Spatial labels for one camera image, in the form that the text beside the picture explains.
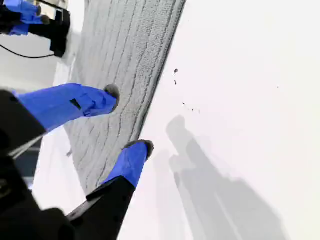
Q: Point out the grey striped towel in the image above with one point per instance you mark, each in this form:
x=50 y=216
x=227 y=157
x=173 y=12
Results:
x=120 y=62

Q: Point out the camera black stalk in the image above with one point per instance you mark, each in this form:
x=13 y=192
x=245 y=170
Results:
x=40 y=31

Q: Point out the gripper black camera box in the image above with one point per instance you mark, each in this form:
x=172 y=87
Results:
x=60 y=32

